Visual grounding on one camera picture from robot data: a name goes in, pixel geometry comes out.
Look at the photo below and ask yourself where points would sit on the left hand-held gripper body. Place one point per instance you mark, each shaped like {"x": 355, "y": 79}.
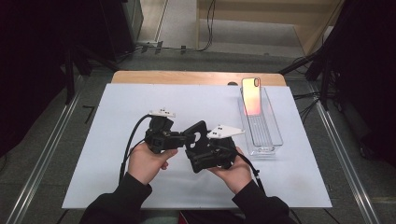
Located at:
{"x": 160, "y": 133}

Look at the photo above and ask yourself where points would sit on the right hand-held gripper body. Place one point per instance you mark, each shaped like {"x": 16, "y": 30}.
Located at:
{"x": 222, "y": 149}

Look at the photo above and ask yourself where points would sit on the clear plastic container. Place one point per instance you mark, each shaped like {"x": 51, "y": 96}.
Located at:
{"x": 267, "y": 130}

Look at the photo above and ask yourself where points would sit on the person's right hand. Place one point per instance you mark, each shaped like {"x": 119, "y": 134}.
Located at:
{"x": 238, "y": 174}

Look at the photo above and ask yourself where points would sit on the person's left hand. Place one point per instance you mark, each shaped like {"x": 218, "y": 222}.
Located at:
{"x": 146, "y": 165}

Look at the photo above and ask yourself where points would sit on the white table board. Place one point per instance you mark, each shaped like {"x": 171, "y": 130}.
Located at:
{"x": 140, "y": 99}

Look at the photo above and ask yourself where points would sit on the wooden table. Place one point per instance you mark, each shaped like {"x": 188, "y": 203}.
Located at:
{"x": 186, "y": 77}

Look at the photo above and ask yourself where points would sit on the small dark round object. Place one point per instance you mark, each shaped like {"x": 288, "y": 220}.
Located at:
{"x": 232, "y": 83}

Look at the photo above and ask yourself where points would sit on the black stand legs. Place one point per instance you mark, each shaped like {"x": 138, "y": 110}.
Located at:
{"x": 323, "y": 81}
{"x": 70, "y": 77}

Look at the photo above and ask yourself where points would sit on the wooden cabinet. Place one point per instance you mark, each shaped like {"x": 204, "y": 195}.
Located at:
{"x": 264, "y": 18}

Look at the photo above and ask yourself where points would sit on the black curtain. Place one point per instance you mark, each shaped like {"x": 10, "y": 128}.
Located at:
{"x": 367, "y": 62}
{"x": 31, "y": 62}

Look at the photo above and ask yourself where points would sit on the metal floor rail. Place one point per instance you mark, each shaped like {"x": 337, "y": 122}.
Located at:
{"x": 345, "y": 161}
{"x": 40, "y": 161}

